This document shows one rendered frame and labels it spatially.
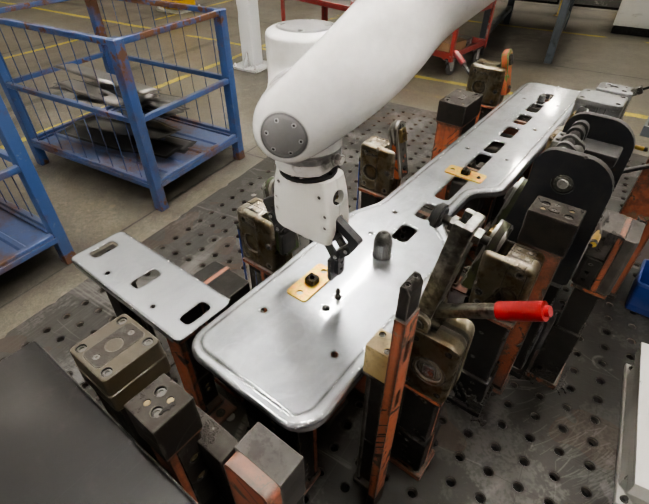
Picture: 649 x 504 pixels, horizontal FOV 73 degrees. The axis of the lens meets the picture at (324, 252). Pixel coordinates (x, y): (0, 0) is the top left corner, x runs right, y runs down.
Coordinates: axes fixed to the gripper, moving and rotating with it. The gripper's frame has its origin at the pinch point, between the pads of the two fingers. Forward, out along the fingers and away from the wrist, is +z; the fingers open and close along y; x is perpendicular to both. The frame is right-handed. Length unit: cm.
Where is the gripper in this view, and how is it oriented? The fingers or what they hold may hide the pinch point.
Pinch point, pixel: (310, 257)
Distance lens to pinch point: 65.4
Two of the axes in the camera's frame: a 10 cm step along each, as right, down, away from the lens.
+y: -7.9, -3.9, 4.7
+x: -6.1, 5.1, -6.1
